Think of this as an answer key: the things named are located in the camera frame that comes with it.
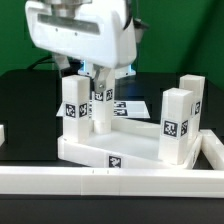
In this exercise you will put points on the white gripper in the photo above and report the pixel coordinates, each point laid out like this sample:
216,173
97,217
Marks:
100,32

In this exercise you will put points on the white desk top tray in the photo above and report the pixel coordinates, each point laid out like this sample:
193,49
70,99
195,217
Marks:
130,144

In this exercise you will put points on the AprilTag marker sheet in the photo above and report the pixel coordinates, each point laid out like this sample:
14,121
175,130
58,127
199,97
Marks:
123,109

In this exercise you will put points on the white left obstacle bar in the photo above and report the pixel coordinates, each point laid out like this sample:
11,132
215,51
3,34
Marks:
2,135

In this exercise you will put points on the white obstacle bar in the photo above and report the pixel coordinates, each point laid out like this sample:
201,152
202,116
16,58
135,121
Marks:
112,182
2,135
213,149

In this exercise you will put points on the white front obstacle bar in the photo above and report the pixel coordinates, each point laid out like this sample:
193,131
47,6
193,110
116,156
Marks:
112,182

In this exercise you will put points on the white right obstacle bar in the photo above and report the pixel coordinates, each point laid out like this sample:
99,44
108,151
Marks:
213,149

